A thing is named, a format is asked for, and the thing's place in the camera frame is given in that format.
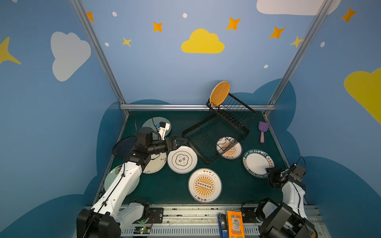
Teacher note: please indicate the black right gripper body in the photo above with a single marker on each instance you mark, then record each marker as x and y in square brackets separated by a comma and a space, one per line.
[272, 176]

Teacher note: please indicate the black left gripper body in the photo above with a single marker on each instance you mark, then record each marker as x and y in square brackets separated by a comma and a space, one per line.
[171, 143]

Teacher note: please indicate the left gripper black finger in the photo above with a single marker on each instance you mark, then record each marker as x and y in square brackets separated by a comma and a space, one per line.
[181, 139]
[181, 143]

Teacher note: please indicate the green-rimmed Hao Wei plate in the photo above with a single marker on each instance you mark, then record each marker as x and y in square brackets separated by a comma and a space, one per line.
[256, 162]

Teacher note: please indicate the woven bamboo plate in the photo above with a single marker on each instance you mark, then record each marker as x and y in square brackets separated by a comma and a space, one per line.
[219, 93]

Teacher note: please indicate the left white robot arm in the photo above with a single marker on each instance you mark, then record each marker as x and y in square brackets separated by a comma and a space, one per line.
[106, 219]

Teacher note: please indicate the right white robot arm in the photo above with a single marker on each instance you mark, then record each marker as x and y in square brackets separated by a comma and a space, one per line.
[287, 219]

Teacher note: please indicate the white plate, black flower outline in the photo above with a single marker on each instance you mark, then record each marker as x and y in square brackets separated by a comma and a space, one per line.
[183, 160]

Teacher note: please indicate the cream floral plate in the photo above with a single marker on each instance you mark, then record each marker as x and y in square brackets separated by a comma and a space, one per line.
[157, 162]

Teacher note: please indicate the grey-green plain plate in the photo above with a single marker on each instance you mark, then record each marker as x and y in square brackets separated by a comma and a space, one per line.
[155, 123]

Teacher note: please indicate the front sunburst plate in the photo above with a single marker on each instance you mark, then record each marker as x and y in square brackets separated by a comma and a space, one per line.
[205, 186]

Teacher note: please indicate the dark navy plate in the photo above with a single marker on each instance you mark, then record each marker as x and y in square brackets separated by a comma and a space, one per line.
[124, 146]

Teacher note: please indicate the orange box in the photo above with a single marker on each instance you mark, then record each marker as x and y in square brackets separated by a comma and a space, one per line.
[235, 224]

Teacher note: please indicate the mint green leaf plate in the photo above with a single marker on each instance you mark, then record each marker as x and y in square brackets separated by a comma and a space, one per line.
[113, 175]

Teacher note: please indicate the small green circuit board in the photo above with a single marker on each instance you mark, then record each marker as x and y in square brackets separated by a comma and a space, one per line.
[142, 230]

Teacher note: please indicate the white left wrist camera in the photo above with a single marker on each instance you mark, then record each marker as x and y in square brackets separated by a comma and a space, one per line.
[162, 129]

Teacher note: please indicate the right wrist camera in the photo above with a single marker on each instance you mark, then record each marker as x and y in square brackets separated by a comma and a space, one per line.
[296, 172]

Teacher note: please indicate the black wire dish rack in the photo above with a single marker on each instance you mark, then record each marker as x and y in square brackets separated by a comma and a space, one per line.
[224, 127]

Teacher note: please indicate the purple scoop, pink handle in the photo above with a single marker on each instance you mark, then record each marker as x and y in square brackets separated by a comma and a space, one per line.
[263, 127]

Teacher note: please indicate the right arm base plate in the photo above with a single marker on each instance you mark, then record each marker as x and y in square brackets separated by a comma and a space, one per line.
[249, 215]

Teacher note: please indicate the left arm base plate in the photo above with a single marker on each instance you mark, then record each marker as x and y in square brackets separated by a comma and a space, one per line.
[154, 216]

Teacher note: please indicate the blue tool handle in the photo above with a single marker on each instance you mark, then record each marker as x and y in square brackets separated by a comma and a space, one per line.
[222, 224]

